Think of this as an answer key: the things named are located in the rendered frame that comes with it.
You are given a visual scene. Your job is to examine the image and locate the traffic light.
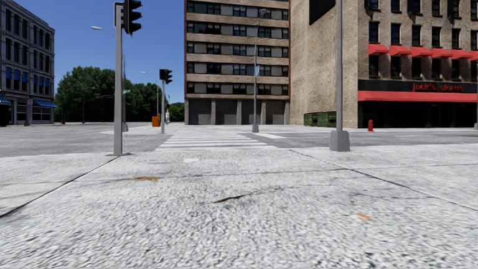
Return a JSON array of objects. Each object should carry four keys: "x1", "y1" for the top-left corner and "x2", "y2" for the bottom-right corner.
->
[
  {"x1": 106, "y1": 0, "x2": 143, "y2": 157},
  {"x1": 159, "y1": 68, "x2": 174, "y2": 135}
]

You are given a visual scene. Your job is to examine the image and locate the green dumpster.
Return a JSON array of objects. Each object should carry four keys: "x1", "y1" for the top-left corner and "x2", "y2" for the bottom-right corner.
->
[{"x1": 303, "y1": 111, "x2": 337, "y2": 128}]

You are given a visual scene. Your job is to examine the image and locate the brown banded office building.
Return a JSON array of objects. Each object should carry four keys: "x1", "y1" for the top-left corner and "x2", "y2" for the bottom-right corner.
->
[{"x1": 184, "y1": 0, "x2": 291, "y2": 126}]

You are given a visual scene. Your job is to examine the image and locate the tan brick building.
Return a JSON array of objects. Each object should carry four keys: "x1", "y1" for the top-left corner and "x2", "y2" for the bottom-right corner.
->
[{"x1": 289, "y1": 0, "x2": 478, "y2": 129}]

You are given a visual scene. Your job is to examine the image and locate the grey pole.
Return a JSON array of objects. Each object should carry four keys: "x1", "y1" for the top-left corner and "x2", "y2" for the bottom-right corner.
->
[{"x1": 329, "y1": 0, "x2": 351, "y2": 153}]

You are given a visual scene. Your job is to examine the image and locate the trees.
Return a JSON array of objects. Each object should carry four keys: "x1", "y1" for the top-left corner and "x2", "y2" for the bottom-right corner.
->
[{"x1": 54, "y1": 66, "x2": 185, "y2": 123}]

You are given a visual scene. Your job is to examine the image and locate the grey stone building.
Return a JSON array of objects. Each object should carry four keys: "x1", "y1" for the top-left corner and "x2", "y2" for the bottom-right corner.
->
[{"x1": 0, "y1": 0, "x2": 58, "y2": 128}]

